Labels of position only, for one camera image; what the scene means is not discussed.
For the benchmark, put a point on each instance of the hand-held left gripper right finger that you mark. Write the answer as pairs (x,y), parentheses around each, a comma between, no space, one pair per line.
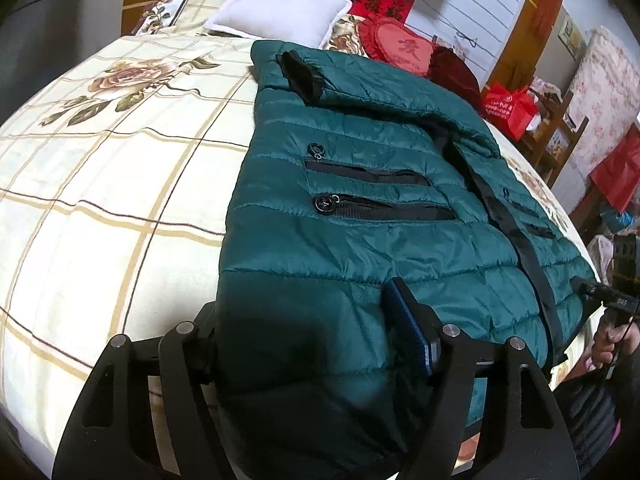
(410,330)

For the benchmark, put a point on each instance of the white pillow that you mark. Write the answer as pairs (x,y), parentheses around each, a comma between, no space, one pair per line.
(280,10)

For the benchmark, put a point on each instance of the red heart-shaped cushion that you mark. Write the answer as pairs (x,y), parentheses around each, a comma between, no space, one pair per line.
(400,45)

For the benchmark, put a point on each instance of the dark red velvet cushion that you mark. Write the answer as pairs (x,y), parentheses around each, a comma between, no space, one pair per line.
(452,70)

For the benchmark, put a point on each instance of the floral curtain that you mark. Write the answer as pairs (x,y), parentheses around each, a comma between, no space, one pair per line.
(610,85)

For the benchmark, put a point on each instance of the framed wall picture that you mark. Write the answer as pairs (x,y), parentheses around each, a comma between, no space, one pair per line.
(570,37)

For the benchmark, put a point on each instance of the red plastic bag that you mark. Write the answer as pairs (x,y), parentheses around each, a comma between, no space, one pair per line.
(507,110)

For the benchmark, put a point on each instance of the person's right hand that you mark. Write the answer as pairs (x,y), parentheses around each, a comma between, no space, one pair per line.
(607,347)

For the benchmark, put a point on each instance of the grey refrigerator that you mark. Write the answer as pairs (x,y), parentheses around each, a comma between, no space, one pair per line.
(75,5)

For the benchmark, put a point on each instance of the blue plastic bag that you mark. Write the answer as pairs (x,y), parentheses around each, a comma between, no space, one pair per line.
(616,221)

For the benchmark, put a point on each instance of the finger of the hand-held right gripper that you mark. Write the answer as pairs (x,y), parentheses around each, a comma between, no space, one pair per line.
(586,287)

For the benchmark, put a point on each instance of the red cloth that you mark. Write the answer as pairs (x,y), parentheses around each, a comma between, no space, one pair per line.
(620,175)

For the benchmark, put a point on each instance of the bed with floral plaid sheet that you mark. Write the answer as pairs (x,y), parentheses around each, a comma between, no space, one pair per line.
(100,185)

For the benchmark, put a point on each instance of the wooden chair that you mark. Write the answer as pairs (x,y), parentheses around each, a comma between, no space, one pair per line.
(565,127)

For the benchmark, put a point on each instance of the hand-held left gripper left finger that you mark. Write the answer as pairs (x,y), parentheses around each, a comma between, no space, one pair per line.
(175,365)

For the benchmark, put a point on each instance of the person's dark jacket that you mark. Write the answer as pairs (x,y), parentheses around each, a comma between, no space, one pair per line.
(590,420)

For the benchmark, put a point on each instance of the green puffer jacket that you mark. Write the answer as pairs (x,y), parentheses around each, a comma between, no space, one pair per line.
(350,260)

